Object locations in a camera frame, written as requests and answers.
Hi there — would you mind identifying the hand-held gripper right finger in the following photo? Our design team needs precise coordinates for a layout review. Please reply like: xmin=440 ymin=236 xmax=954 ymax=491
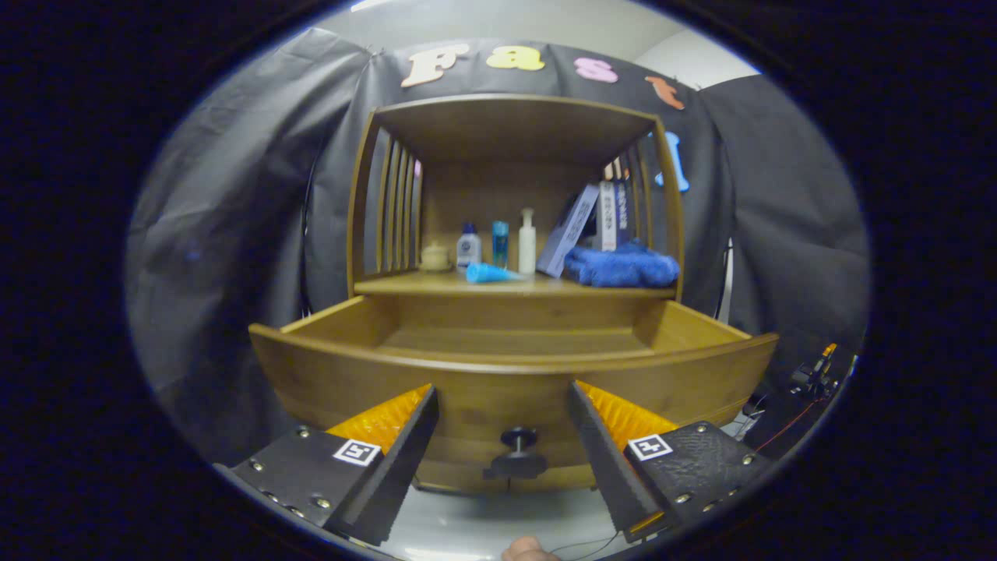
xmin=566 ymin=380 xmax=772 ymax=544

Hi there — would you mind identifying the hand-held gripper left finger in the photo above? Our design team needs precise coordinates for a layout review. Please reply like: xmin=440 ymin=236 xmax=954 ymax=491
xmin=214 ymin=383 xmax=441 ymax=548

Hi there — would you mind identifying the wooden drawer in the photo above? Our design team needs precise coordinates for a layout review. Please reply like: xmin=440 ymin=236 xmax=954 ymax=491
xmin=248 ymin=295 xmax=780 ymax=493

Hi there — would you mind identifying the blue and white tube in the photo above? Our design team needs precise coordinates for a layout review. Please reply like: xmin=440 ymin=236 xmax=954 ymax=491
xmin=466 ymin=263 xmax=527 ymax=284

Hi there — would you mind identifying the wooden countertop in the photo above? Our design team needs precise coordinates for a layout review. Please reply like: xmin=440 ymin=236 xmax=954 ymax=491
xmin=354 ymin=269 xmax=677 ymax=298

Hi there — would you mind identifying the wooden cabinet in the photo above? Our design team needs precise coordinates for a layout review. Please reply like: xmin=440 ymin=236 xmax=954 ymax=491
xmin=347 ymin=93 xmax=686 ymax=301

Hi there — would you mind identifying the blue towel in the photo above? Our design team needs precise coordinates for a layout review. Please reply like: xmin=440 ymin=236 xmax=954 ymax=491
xmin=564 ymin=238 xmax=681 ymax=289

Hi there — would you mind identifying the black equipment with orange clamp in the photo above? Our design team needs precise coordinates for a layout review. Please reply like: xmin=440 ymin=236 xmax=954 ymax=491
xmin=744 ymin=343 xmax=858 ymax=460

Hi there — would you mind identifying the white bottle blue cap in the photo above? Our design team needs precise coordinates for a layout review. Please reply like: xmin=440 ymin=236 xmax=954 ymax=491
xmin=456 ymin=223 xmax=482 ymax=270

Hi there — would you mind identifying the white pump bottle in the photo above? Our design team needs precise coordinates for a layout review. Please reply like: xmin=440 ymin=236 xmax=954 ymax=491
xmin=519 ymin=207 xmax=537 ymax=275

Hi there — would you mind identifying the lavender book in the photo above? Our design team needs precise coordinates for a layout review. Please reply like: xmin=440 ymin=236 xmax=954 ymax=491
xmin=536 ymin=183 xmax=601 ymax=279

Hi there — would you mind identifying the white spine book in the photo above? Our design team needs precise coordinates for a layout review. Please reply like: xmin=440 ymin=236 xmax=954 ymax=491
xmin=598 ymin=181 xmax=618 ymax=252

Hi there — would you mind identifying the dark blue book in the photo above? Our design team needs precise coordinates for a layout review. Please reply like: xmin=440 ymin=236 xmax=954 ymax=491
xmin=615 ymin=181 xmax=633 ymax=249

